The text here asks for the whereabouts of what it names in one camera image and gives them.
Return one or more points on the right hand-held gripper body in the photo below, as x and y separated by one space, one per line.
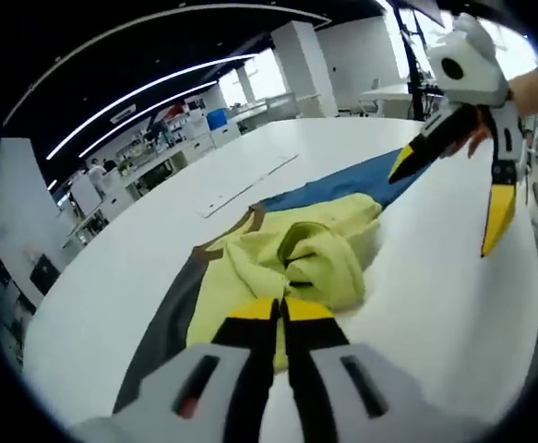
471 69

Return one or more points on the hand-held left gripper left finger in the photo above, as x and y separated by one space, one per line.
204 392

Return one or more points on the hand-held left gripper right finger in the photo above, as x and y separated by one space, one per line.
342 392

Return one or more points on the yellow blue grey garment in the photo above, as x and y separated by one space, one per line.
250 258

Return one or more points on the person's right hand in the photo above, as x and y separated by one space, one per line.
534 92

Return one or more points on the black tripod stand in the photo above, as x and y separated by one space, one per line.
418 106

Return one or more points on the white background table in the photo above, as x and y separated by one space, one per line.
398 94

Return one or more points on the white square pillar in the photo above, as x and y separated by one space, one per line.
15 207
303 69

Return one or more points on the black box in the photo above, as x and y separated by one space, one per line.
44 274

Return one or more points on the blue container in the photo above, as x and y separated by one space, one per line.
217 119

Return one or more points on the tall white cabinet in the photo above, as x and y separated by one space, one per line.
83 194

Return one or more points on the row of white counters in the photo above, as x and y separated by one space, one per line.
194 145

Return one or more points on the white ceiling vent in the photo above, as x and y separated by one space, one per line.
123 113

